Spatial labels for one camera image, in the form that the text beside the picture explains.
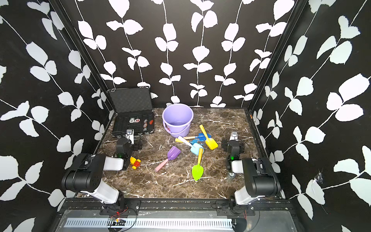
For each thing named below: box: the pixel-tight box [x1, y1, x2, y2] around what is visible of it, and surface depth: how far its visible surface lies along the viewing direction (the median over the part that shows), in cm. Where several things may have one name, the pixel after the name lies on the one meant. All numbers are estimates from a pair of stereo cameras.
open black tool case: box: [106, 86, 155, 138], surface depth 110 cm
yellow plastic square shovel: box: [199, 124, 219, 151], surface depth 101 cm
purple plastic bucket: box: [162, 103, 194, 138], surface depth 100 cm
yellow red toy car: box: [129, 156, 142, 170], surface depth 88 cm
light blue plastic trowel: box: [177, 135, 205, 156], surface depth 98 cm
